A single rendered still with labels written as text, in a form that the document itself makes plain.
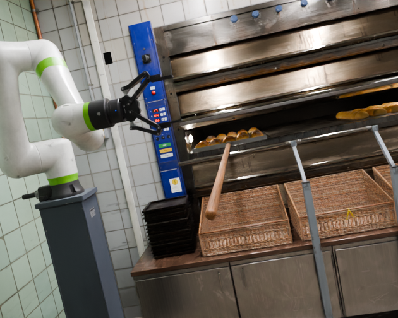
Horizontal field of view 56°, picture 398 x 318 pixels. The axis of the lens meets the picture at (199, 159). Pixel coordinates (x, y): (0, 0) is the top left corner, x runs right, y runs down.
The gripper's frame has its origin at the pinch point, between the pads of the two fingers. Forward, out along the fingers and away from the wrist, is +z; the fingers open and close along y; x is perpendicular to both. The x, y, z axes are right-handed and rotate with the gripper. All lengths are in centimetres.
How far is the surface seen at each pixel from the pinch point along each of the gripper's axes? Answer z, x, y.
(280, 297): 21, -100, 120
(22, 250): -113, -72, 59
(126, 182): -73, -151, 43
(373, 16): 117, -159, -37
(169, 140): -35, -150, 18
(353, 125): 93, -156, 33
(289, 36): 61, -157, -35
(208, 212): 6.7, 21.6, 31.6
